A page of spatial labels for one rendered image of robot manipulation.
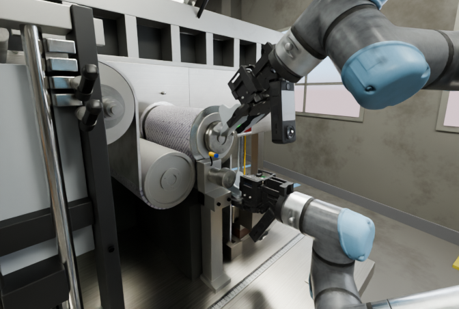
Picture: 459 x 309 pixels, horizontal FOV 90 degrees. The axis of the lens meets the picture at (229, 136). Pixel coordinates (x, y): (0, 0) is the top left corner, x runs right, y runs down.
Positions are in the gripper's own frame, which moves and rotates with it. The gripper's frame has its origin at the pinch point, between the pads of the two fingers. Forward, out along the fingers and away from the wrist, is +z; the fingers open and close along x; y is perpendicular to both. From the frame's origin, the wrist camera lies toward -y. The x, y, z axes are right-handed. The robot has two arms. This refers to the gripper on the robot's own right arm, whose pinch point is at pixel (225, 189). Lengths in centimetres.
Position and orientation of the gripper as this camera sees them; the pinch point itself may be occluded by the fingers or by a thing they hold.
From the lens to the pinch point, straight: 65.5
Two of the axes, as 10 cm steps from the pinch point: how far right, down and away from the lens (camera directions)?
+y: 0.0, -9.8, -2.0
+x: -7.2, 1.4, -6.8
